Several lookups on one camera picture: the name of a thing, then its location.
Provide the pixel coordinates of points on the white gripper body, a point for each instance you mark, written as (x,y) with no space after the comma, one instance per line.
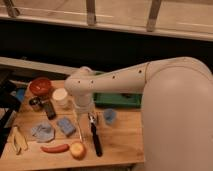
(83,107)

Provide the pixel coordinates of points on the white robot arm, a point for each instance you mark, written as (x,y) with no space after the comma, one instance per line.
(177,109)

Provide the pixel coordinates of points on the metal spoon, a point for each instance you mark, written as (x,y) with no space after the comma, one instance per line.
(79,129)

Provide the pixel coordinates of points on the green plastic tray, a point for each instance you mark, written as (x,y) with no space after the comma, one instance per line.
(117,100)

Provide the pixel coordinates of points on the white cup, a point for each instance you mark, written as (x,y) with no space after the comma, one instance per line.
(60,96)

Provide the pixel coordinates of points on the small blue cup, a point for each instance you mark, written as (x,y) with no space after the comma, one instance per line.
(109,116)

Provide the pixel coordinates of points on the blue sponge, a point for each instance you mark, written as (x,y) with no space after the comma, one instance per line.
(66,126)

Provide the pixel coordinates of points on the black rectangular device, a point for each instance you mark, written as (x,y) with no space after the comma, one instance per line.
(49,109)

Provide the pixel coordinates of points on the red bowl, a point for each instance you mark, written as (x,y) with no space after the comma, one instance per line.
(40,86)

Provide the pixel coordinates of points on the small metal cup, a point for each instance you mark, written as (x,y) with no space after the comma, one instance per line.
(35,103)

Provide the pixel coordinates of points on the light blue cloth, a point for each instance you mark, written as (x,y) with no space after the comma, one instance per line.
(43,132)

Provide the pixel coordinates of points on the red sausage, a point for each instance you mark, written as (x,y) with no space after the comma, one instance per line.
(55,149)

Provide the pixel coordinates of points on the blue object behind table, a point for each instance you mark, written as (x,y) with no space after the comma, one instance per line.
(20,93)

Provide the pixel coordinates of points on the black chair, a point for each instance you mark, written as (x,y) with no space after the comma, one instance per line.
(8,102)

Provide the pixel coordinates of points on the peeled banana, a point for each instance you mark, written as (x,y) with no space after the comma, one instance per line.
(19,142)

